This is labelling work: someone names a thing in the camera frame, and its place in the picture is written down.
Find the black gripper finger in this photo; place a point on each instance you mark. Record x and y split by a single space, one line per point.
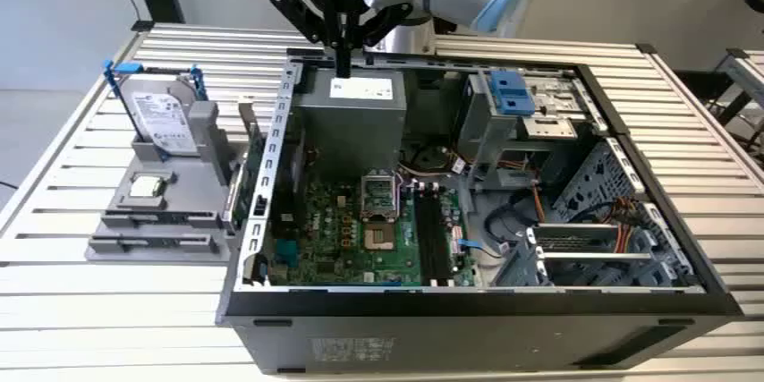
381 24
299 6

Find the RAM stick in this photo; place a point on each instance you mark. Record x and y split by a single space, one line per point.
161 219
161 243

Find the black RAM slot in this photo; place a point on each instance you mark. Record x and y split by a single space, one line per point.
437 230
428 230
421 230

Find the grey power supply unit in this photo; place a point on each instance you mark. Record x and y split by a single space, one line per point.
352 131

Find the blue drive bay latch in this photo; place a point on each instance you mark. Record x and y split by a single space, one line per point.
507 87

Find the black table corner cap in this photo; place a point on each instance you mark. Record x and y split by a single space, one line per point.
645 48
143 26

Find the black round speaker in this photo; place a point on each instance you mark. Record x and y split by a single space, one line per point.
431 157

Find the green graphics card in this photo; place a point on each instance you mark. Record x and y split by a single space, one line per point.
253 154

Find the hard disk in blue carrier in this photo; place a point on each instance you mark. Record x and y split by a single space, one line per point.
157 118

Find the grey parts rack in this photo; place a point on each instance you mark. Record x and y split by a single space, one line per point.
185 194

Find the green motherboard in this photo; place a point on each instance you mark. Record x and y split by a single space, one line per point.
328 230

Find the silver CPU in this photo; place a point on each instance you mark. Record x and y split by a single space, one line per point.
145 186

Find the CPU socket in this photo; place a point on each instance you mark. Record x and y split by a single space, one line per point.
380 239

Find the metal disk bay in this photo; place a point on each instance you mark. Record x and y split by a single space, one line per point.
573 239

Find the neighbouring metal table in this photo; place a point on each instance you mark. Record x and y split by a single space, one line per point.
740 87

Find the black open PC case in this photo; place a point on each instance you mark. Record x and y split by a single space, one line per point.
417 333

